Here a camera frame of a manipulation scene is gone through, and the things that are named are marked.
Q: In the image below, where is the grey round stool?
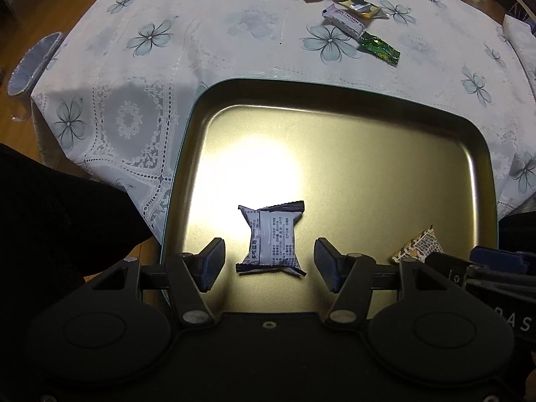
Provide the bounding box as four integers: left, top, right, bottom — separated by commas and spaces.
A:
6, 32, 63, 122

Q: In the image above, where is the white floral tablecloth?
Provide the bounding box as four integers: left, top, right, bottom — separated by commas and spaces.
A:
31, 0, 536, 260

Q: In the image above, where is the white bar snack packet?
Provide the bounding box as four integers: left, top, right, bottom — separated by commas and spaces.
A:
322, 3, 366, 39

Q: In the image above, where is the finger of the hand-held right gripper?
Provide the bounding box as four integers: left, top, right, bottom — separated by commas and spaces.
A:
425, 252, 536, 300
469, 246, 536, 271

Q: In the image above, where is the brown patterned snack packet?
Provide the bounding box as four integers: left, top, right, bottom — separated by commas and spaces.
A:
391, 225, 445, 265

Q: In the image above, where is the dark green candy packet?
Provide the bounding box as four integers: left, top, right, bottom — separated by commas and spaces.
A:
358, 31, 401, 67

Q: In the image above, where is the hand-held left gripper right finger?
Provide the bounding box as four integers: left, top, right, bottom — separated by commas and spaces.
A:
314, 237, 457, 329

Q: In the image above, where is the white purple snack packet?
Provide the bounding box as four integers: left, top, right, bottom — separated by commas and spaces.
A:
236, 200, 308, 278

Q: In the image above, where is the metal tray with teal rim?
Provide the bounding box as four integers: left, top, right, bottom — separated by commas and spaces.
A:
159, 77, 501, 315

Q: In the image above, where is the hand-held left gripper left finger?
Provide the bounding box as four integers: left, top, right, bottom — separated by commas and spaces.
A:
84, 237, 227, 329

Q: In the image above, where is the yellow silver candy packet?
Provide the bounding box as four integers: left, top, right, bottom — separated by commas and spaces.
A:
349, 1, 390, 20

